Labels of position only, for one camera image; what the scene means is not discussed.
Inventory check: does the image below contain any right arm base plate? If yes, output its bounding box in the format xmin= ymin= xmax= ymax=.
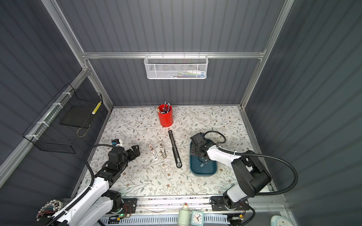
xmin=209 ymin=196 xmax=250 ymax=211

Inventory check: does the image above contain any small teal clock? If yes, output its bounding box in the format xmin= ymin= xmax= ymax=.
xmin=190 ymin=210 xmax=204 ymax=226

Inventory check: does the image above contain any black wire basket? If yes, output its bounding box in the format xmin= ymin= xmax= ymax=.
xmin=23 ymin=84 xmax=103 ymax=154

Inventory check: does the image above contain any white wire mesh basket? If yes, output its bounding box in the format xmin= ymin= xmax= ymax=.
xmin=144 ymin=55 xmax=209 ymax=80

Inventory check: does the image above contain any yellow marker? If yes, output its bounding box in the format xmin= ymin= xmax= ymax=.
xmin=91 ymin=101 xmax=102 ymax=115

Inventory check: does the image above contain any teal plastic tray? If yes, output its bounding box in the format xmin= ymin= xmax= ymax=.
xmin=189 ymin=142 xmax=217 ymax=177

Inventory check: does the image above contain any white glue bottle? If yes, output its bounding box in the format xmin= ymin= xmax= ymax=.
xmin=177 ymin=203 xmax=190 ymax=226

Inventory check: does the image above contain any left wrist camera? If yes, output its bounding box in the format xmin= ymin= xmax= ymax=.
xmin=111 ymin=139 xmax=123 ymax=147

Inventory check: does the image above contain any red pencil cup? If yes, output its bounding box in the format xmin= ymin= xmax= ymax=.
xmin=156 ymin=104 xmax=173 ymax=127

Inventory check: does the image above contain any black notebook in basket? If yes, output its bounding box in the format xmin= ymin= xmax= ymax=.
xmin=60 ymin=105 xmax=95 ymax=129

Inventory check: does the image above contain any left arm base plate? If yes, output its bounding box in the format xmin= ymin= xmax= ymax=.
xmin=107 ymin=198 xmax=138 ymax=215

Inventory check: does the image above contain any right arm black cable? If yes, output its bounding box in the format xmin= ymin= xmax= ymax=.
xmin=202 ymin=130 xmax=299 ymax=196

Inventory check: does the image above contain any black stapler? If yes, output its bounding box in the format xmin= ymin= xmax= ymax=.
xmin=168 ymin=130 xmax=183 ymax=169

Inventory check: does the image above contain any jar of pencils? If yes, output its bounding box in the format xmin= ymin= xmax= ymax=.
xmin=36 ymin=200 xmax=66 ymax=222

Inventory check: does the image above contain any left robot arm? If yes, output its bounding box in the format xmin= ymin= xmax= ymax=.
xmin=43 ymin=145 xmax=140 ymax=226

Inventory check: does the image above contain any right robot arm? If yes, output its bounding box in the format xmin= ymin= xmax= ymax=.
xmin=190 ymin=132 xmax=271 ymax=206

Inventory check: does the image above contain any pale round object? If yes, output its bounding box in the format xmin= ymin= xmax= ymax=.
xmin=270 ymin=215 xmax=294 ymax=226

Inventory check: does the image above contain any pink eraser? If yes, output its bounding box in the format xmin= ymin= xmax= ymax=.
xmin=149 ymin=145 xmax=158 ymax=161

